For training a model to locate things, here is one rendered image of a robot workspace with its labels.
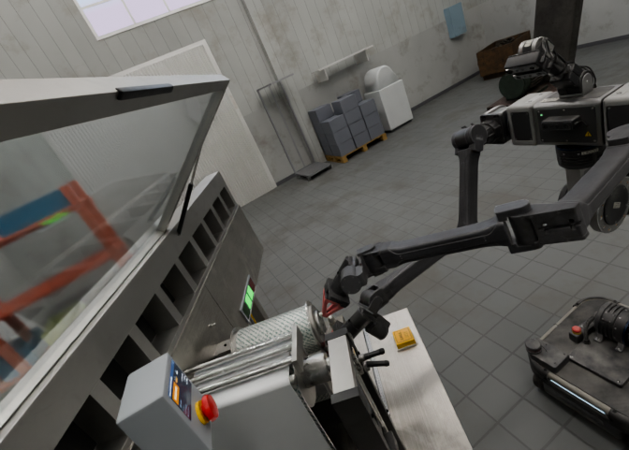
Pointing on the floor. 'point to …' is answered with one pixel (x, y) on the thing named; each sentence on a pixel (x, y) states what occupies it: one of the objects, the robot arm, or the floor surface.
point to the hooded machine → (387, 97)
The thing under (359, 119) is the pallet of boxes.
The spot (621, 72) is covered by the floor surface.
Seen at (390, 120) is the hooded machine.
